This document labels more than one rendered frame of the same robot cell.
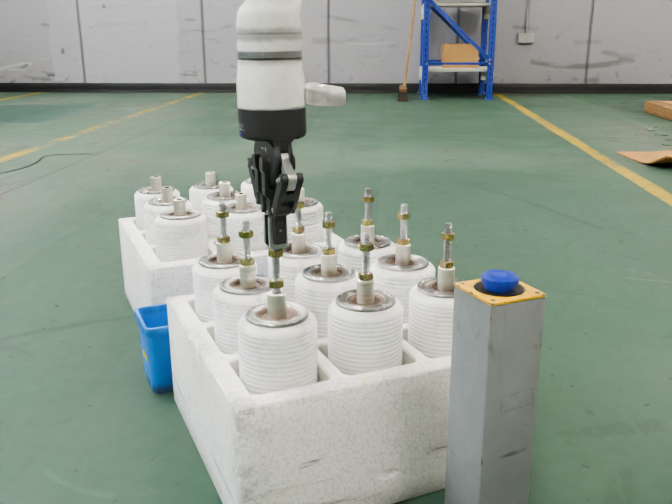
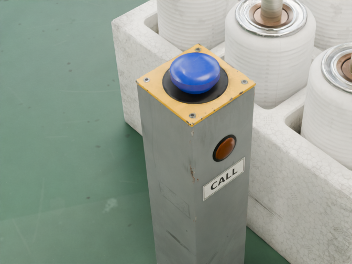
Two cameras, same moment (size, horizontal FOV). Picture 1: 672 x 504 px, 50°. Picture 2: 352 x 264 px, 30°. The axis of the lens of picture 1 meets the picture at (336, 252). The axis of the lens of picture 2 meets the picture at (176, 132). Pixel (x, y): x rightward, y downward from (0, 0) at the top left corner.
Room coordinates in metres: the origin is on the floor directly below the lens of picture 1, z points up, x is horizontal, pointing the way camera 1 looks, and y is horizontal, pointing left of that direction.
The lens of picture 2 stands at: (0.62, -0.55, 0.67)
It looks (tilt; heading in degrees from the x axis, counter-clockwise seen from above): 46 degrees down; 75
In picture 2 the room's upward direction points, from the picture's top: 3 degrees counter-clockwise
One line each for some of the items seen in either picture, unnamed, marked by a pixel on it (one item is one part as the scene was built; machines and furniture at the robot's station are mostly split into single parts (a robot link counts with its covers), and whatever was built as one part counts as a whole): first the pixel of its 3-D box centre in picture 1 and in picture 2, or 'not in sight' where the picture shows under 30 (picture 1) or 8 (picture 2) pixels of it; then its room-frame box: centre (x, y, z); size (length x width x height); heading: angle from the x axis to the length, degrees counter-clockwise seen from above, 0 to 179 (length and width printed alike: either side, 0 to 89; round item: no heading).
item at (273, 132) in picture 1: (272, 143); not in sight; (0.81, 0.07, 0.46); 0.08 x 0.08 x 0.09
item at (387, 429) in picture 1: (329, 377); (326, 78); (0.97, 0.01, 0.09); 0.39 x 0.39 x 0.18; 24
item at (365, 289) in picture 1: (365, 291); (271, 5); (0.86, -0.04, 0.26); 0.02 x 0.02 x 0.03
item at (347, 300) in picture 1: (365, 301); (271, 15); (0.86, -0.04, 0.25); 0.08 x 0.08 x 0.01
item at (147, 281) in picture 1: (228, 270); not in sight; (1.47, 0.23, 0.09); 0.39 x 0.39 x 0.18; 24
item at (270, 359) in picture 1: (279, 383); (197, 33); (0.81, 0.07, 0.16); 0.10 x 0.10 x 0.18
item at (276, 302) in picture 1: (276, 305); not in sight; (0.81, 0.07, 0.26); 0.02 x 0.02 x 0.03
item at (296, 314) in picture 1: (277, 315); not in sight; (0.81, 0.07, 0.25); 0.08 x 0.08 x 0.01
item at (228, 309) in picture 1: (250, 347); not in sight; (0.92, 0.12, 0.16); 0.10 x 0.10 x 0.18
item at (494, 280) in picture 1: (499, 283); (195, 76); (0.73, -0.17, 0.32); 0.04 x 0.04 x 0.02
